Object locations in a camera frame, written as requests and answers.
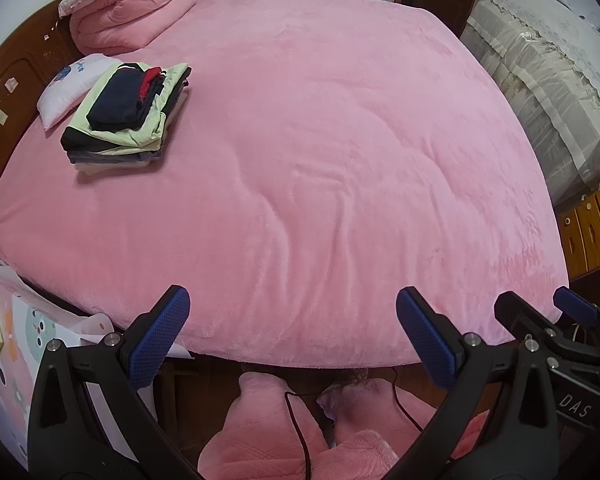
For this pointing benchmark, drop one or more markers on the wooden headboard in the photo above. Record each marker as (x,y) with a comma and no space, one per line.
(20,60)

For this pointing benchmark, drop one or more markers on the white printed pillow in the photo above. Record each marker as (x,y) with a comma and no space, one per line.
(62,85)

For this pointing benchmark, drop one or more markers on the red and navy sweater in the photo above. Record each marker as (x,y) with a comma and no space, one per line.
(115,100)

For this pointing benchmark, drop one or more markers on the stack of folded clothes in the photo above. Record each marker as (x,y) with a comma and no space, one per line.
(147,127)

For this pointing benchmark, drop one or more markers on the printed plastic sheet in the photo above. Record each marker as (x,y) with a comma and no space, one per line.
(15,370)

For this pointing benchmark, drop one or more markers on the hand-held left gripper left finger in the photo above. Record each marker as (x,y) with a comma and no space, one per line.
(162,340)

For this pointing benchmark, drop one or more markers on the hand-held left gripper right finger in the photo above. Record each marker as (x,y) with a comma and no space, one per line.
(425,335)

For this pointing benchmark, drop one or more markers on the person's right leg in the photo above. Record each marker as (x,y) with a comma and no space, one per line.
(375,440)

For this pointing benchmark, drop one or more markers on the person's left leg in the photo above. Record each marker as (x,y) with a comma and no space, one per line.
(260,435)

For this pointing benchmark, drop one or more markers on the person's leg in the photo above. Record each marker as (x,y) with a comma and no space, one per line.
(260,435)
(375,440)

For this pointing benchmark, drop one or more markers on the pink bed blanket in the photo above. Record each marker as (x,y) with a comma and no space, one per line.
(330,135)

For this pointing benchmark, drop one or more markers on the furniture under lace cover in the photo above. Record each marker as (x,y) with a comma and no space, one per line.
(545,75)

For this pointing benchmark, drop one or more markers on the folded pink quilt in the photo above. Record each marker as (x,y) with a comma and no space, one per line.
(125,15)

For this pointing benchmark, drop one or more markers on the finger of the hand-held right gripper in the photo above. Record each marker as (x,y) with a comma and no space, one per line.
(575,305)
(520,310)

